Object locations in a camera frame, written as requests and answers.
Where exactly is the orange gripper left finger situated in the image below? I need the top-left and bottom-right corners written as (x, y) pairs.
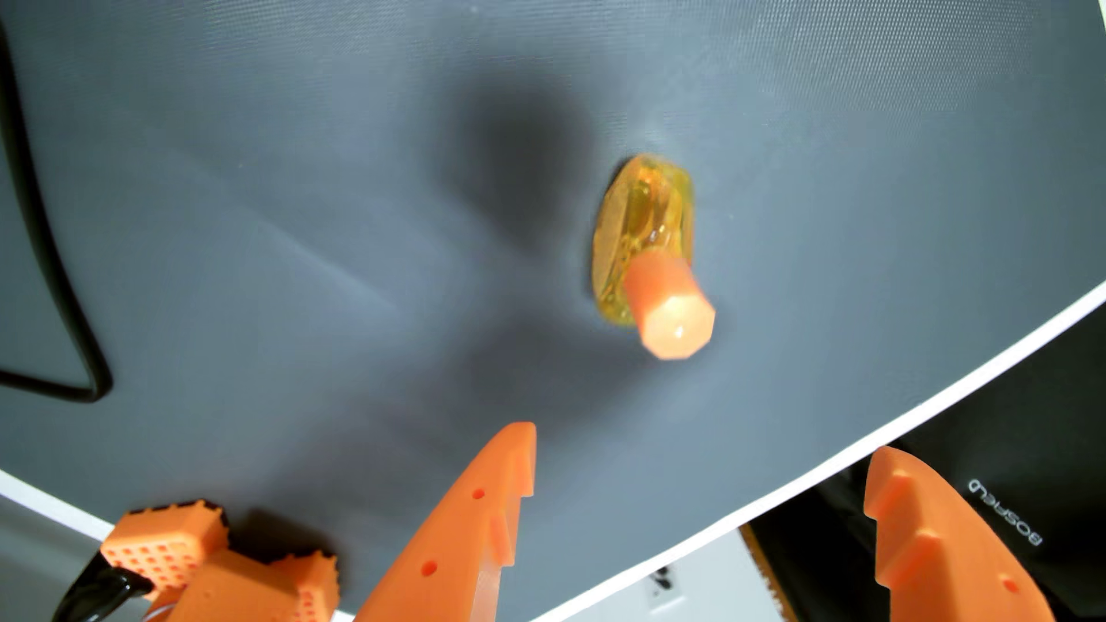
top-left (353, 422), bottom-right (537, 622)

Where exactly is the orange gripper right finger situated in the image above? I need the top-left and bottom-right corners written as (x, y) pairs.
top-left (863, 446), bottom-right (1058, 622)

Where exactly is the yellow eyedrops bottle orange cap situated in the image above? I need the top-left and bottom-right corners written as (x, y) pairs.
top-left (592, 154), bottom-right (717, 361)

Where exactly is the black bag with print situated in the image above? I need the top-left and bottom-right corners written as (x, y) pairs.
top-left (743, 304), bottom-right (1106, 622)

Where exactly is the white power socket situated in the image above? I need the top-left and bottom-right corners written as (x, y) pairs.
top-left (646, 566), bottom-right (685, 616)

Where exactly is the grey textured mat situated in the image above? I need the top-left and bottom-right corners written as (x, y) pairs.
top-left (0, 0), bottom-right (1106, 622)

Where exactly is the thick black cable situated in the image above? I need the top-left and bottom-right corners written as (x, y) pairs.
top-left (0, 17), bottom-right (114, 404)

